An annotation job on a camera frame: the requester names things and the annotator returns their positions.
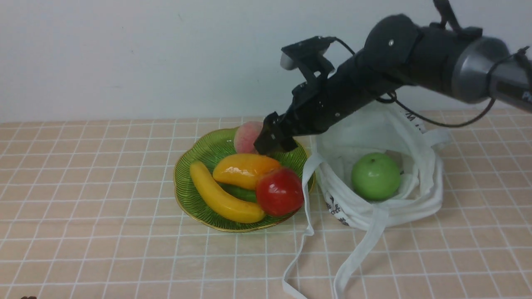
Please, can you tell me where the green apple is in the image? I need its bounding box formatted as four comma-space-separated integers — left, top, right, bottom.
351, 152, 401, 202

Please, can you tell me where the black cable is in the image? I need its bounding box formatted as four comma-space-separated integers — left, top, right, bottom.
320, 37, 532, 128

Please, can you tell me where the yellow banana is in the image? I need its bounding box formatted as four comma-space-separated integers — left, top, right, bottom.
189, 161, 266, 224

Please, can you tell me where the pink peach with leaf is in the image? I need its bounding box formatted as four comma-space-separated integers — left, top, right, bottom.
234, 121, 264, 154

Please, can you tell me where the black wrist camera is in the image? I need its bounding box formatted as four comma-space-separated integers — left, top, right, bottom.
280, 36, 335, 84

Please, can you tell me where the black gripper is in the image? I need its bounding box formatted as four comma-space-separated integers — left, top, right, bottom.
254, 53, 399, 155

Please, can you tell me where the orange yellow mango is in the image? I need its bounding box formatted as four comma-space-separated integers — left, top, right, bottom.
212, 153, 282, 190

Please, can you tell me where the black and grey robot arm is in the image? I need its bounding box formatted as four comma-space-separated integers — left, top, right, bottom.
254, 15, 532, 154

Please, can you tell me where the white cloth tote bag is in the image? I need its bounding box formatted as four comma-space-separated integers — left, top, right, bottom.
301, 102, 450, 299

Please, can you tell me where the red apple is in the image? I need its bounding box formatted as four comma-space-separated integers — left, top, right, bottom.
255, 168, 304, 217

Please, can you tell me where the green ribbed glass plate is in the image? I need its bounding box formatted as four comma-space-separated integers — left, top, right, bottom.
174, 127, 315, 233

